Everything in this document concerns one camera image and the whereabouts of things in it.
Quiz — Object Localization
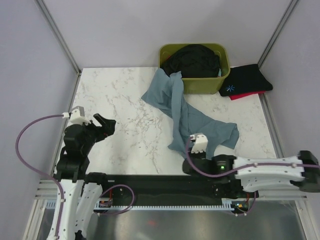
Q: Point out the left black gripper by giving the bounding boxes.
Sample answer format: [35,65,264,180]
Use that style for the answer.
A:
[81,113,116,154]

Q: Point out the blue-grey t shirt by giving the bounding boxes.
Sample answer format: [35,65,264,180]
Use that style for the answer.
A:
[141,68,240,159]

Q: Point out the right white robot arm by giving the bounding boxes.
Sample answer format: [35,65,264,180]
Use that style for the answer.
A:
[182,150,320,198]

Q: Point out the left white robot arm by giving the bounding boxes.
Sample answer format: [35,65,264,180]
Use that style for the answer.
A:
[47,112,116,240]

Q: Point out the folded red t shirt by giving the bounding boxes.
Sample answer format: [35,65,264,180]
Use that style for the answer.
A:
[229,91,265,101]

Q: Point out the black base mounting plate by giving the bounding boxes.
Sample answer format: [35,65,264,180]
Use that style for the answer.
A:
[84,172,259,207]

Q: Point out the olive green plastic bin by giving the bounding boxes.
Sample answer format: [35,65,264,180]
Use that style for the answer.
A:
[158,43,231,94]

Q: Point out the folded black t shirt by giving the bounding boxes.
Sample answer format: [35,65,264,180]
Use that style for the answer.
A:
[218,64,273,97]

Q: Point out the black clothes in bin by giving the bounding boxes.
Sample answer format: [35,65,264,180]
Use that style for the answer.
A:
[160,44,222,78]

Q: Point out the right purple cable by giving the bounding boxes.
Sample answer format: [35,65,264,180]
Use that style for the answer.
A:
[186,136,320,217]

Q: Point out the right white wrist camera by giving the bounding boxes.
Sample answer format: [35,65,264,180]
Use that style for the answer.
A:
[189,133,208,154]

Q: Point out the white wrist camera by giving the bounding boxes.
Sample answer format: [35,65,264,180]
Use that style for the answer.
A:
[69,106,91,126]
[189,133,208,154]

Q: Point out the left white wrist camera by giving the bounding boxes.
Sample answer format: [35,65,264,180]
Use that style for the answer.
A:
[69,106,91,126]

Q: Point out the white slotted cable duct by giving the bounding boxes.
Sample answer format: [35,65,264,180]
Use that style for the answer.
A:
[44,198,251,212]

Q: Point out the front aluminium rail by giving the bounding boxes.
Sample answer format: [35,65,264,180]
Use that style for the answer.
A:
[34,179,307,201]

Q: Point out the left aluminium frame post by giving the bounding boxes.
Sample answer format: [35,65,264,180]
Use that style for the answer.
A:
[34,0,82,76]

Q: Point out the aluminium frame post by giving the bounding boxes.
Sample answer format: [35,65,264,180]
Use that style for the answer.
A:
[34,0,82,76]
[257,0,300,68]

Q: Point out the right aluminium frame post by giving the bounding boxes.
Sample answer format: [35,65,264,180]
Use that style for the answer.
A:
[257,0,300,68]

